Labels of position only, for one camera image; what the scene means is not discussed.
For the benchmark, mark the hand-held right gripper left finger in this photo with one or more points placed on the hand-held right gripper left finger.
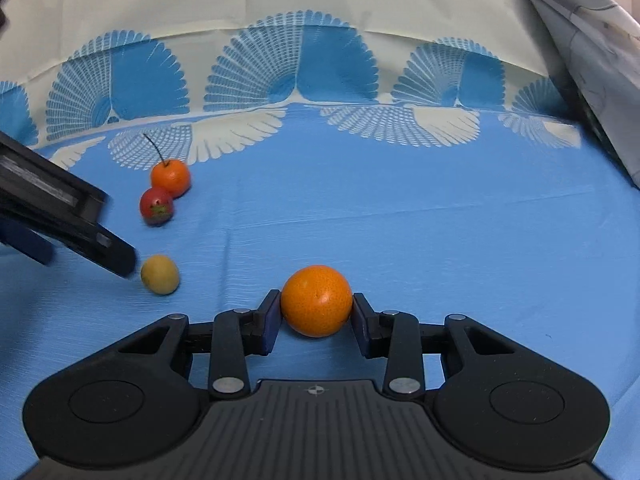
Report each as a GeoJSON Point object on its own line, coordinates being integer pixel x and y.
{"type": "Point", "coordinates": [270, 322]}

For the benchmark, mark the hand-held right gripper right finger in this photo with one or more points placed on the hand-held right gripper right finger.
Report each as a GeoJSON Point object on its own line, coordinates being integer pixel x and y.
{"type": "Point", "coordinates": [361, 325]}

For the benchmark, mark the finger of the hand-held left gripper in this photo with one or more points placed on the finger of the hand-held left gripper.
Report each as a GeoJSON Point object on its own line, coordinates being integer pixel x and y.
{"type": "Point", "coordinates": [112, 255]}
{"type": "Point", "coordinates": [60, 180]}

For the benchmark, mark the small round tangerine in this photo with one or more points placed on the small round tangerine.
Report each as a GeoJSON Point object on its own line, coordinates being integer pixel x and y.
{"type": "Point", "coordinates": [316, 301]}

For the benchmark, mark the tan round berry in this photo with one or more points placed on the tan round berry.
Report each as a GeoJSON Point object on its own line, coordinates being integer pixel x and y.
{"type": "Point", "coordinates": [160, 274]}

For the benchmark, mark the small red berry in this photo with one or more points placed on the small red berry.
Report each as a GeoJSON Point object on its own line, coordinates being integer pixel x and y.
{"type": "Point", "coordinates": [156, 206]}

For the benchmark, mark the orange crabapple with stem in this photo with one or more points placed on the orange crabapple with stem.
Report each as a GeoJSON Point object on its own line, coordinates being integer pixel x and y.
{"type": "Point", "coordinates": [171, 179]}

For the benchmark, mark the blue white fan-print sheet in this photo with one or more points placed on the blue white fan-print sheet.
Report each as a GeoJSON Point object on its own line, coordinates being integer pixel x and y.
{"type": "Point", "coordinates": [400, 210]}

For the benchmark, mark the grey patterned cloth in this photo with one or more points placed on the grey patterned cloth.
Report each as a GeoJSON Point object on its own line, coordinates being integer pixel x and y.
{"type": "Point", "coordinates": [575, 25]}

